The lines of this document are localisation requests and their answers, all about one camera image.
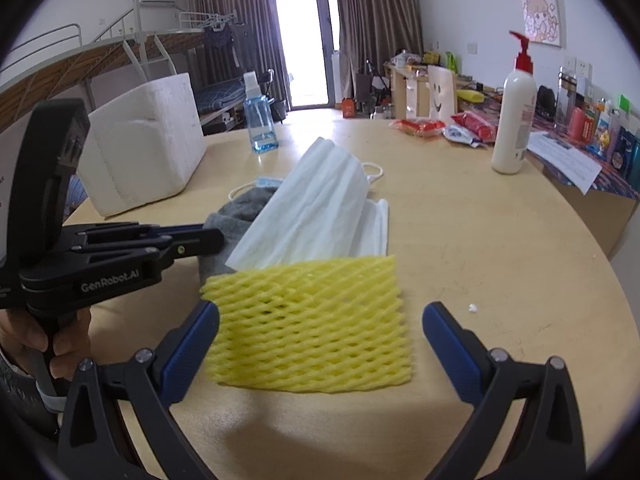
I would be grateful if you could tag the orange jug on floor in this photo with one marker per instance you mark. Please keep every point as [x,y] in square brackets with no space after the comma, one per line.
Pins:
[349,108]

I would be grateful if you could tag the blue face mask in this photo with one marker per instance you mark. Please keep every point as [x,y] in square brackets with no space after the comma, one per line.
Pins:
[260,182]

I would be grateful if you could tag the red wrapped package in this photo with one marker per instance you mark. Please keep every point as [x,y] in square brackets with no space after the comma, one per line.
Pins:
[478,125]

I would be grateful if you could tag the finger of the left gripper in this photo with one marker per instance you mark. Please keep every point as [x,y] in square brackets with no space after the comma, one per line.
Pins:
[207,242]
[182,230]

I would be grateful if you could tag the brown curtain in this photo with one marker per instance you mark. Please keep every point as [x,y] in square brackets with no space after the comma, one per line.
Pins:
[250,42]
[373,31]

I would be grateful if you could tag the black folding chair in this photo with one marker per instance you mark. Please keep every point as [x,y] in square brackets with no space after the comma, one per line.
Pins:
[278,107]

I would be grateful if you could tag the white paper sheet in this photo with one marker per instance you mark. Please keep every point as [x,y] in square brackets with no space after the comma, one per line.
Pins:
[580,169]

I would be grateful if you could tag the glass balcony door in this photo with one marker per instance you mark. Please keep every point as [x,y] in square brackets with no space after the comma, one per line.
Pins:
[310,33]

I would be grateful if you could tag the wooden desk with drawers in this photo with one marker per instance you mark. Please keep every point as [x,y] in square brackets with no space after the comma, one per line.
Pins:
[411,92]

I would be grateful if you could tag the steel thermos bottle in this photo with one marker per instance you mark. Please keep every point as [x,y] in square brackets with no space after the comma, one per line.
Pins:
[566,97]

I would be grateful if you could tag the white tissue stack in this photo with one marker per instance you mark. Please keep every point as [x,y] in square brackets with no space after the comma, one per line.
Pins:
[321,210]

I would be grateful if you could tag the right brown curtain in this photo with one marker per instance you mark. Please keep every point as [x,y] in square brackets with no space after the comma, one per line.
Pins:
[373,31]

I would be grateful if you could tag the white foam box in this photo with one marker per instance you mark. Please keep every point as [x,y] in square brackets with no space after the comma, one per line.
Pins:
[142,146]

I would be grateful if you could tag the metal bunk bed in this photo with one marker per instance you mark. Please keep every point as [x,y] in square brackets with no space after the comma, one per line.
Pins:
[139,48]

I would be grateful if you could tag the white blue snack packet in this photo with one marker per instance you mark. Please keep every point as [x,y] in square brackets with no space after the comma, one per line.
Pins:
[460,135]

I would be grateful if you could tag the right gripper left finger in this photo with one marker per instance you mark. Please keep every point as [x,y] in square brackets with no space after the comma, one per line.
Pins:
[95,442]

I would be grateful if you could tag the blue spray bottle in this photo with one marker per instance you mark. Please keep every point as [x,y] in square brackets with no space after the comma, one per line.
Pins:
[258,118]

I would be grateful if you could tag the yellow foam net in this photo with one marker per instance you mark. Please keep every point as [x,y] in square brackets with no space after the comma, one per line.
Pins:
[327,326]

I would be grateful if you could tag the grey knitted cloth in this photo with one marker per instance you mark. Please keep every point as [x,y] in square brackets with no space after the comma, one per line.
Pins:
[232,220]

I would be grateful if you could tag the wooden smiley chair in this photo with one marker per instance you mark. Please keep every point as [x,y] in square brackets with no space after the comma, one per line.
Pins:
[443,93]

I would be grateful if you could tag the red snack packet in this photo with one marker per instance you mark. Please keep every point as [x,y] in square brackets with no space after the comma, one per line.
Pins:
[422,128]

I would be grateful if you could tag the yellow banana toy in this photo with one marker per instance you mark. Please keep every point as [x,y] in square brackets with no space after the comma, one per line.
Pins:
[470,96]

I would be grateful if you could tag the white lotion pump bottle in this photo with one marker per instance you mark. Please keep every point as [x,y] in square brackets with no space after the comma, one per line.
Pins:
[517,112]

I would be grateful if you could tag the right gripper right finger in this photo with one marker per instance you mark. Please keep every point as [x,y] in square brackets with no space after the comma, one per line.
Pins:
[547,443]

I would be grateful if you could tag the left brown curtain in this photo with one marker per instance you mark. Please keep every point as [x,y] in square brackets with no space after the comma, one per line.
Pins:
[250,42]

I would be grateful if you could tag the anime wall picture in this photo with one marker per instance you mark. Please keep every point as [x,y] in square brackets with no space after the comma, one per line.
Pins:
[542,21]

